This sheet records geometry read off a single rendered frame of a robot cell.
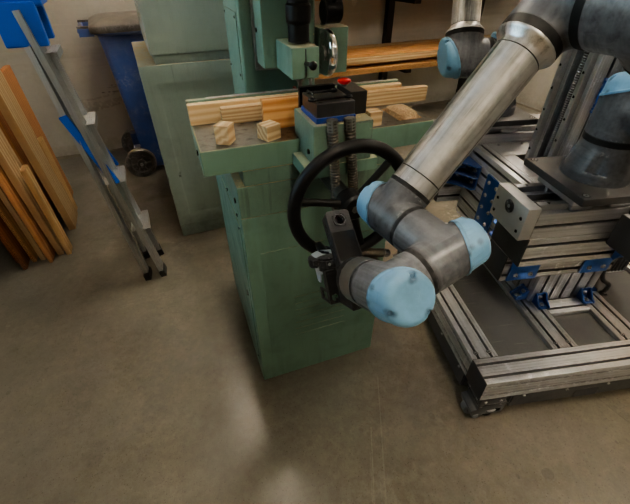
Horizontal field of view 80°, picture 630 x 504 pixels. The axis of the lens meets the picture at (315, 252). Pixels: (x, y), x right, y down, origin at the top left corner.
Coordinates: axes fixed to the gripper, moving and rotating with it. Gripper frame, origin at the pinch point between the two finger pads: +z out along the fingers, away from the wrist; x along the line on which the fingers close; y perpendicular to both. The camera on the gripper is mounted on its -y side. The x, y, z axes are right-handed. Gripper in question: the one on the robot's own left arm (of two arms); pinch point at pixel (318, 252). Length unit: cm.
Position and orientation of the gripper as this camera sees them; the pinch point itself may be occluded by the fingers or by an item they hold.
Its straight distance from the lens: 78.8
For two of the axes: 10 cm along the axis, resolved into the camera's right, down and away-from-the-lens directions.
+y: 1.7, 9.7, 1.7
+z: -3.0, -1.1, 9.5
